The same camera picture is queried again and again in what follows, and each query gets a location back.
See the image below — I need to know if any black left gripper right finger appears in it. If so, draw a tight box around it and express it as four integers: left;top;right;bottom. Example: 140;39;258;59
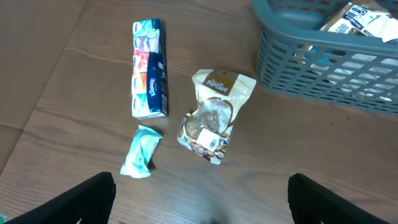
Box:
287;173;385;224

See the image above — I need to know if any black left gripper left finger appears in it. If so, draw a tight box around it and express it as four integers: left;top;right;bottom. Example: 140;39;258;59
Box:
8;172;116;224

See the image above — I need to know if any grey plastic slotted basket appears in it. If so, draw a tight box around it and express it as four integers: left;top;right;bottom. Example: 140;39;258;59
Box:
252;0;397;115

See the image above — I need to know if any gold foil food bag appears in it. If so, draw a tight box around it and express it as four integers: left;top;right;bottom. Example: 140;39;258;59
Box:
295;0;398;68

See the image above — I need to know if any small teal tissue packet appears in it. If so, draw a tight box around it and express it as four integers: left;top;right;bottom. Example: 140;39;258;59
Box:
120;125;163;179

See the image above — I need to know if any Kleenex tissue multipack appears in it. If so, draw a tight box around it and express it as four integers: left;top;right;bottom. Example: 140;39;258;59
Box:
131;19;169;119

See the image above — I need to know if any beige Pantree snack pouch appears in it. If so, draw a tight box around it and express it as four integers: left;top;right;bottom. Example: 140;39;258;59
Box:
177;69;256;165

